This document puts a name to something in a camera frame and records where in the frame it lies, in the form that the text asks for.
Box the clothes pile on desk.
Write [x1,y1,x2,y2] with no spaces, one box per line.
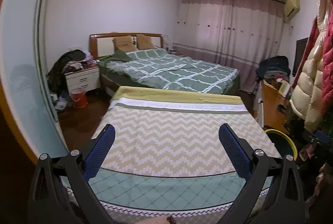
[256,56,291,83]

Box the beige wall air conditioner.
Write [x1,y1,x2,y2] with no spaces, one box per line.
[284,0,300,20]

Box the pink striped curtain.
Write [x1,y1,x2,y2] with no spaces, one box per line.
[173,0,284,92]

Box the person's hand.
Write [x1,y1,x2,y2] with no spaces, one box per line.
[314,163,332,196]

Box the patterned beige green tablecloth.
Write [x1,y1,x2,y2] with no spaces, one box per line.
[59,85,285,219]

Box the yellow rimmed blue trash bin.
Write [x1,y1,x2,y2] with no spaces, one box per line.
[264,129,298,160]

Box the sliding wardrobe door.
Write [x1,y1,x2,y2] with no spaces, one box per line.
[1,0,68,163]

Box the brown pillow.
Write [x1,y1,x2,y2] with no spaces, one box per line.
[113,35,137,52]
[136,34,155,50]

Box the wooden desk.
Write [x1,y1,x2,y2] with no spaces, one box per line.
[261,80,289,134]

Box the green checked duvet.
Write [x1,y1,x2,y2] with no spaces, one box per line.
[99,48,239,94]

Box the right brown pillow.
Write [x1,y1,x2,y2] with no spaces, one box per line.
[136,34,155,50]

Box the cream puffer jacket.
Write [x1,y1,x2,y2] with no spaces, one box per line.
[290,0,332,132]

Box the wooden bed with headboard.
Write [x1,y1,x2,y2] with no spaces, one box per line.
[89,32,240,95]

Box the red bucket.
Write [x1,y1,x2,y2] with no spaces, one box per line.
[71,88,88,109]

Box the white bedside cabinet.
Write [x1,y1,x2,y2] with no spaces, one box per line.
[65,66,101,93]

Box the black television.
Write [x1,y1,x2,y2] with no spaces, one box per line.
[292,38,308,77]

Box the left brown pillow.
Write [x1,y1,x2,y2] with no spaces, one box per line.
[113,35,137,52]

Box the dark clothes pile on cabinet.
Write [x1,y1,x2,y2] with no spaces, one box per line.
[47,49,94,97]

